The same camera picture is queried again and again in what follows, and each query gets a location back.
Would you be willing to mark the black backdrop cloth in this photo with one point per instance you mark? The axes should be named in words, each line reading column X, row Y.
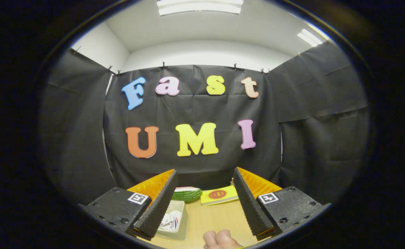
column 195, row 110

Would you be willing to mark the beige fabric storage box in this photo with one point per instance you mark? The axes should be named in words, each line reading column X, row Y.
column 181, row 228

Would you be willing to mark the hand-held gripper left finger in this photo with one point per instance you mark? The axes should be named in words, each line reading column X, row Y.
column 161, row 204

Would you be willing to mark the watermelon slice plush toy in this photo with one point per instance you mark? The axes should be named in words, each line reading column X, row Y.
column 188, row 194

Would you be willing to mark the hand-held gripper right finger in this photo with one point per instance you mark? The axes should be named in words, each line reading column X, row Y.
column 249, row 204

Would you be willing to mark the yellow book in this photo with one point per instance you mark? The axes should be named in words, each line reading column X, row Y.
column 219, row 195

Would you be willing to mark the small ceiling light panel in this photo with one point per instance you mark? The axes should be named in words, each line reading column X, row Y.
column 309, row 37

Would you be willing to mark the long ceiling light panel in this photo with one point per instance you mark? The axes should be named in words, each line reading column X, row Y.
column 199, row 6

